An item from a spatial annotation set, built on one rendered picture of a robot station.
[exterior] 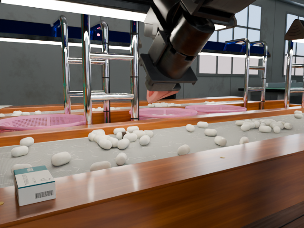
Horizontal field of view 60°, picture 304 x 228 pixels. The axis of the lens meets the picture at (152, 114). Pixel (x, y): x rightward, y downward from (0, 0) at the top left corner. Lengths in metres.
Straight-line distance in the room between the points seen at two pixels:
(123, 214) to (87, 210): 0.04
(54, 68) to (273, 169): 2.95
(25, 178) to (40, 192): 0.03
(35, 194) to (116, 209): 0.08
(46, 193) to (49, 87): 2.94
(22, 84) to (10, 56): 0.31
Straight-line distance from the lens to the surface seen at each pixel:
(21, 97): 3.18
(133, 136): 0.64
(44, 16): 3.29
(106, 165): 0.43
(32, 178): 0.32
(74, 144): 0.65
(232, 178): 0.40
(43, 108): 1.37
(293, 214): 0.52
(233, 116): 1.02
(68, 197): 0.31
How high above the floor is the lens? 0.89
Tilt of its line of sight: 7 degrees down
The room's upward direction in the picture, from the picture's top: straight up
